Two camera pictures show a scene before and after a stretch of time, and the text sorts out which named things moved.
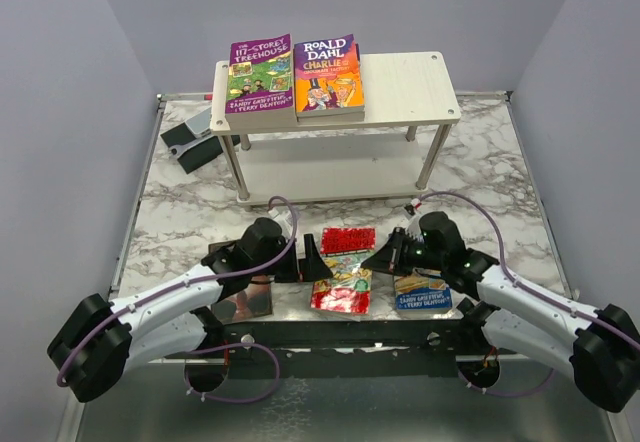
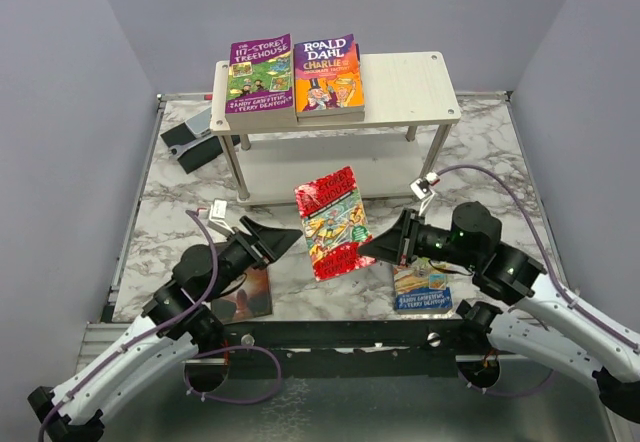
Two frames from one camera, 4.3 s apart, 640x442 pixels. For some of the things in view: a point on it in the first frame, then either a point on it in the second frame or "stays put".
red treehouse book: x=345 y=250 -> x=335 y=224
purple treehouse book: x=260 y=80 stays put
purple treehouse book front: x=331 y=116 stays put
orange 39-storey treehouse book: x=261 y=121 stays put
